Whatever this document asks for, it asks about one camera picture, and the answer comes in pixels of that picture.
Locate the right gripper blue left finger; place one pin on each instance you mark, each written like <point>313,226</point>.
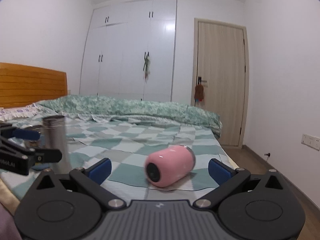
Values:
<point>95,174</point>

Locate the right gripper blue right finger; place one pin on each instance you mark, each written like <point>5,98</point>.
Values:
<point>224,175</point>

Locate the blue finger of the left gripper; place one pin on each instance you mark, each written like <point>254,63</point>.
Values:
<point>26,134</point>
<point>44,156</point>

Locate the stainless steel tumbler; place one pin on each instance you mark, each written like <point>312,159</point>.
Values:
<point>54,131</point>

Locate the pink steel cup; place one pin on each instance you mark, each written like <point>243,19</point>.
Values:
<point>165,167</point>

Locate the floral ruffled pillow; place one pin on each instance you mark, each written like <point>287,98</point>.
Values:
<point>31,111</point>

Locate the green checkered bed blanket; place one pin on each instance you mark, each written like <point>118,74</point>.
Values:
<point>128,142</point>

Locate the wooden headboard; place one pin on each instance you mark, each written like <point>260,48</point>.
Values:
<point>22,85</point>

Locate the green floral duvet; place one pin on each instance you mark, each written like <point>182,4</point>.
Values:
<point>107,107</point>

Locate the green hanging toy on wardrobe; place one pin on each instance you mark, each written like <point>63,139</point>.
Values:
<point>146,67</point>

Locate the beige wooden door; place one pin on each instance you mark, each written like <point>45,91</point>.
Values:
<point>221,57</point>

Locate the white wardrobe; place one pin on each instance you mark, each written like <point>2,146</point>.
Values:
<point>119,35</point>

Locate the brown plush toy on handle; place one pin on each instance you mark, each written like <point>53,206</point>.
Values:
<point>199,93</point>

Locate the white wall socket panel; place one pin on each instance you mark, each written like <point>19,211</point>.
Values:
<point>311,141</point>

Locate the black door handle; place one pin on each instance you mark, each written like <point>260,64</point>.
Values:
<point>200,80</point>

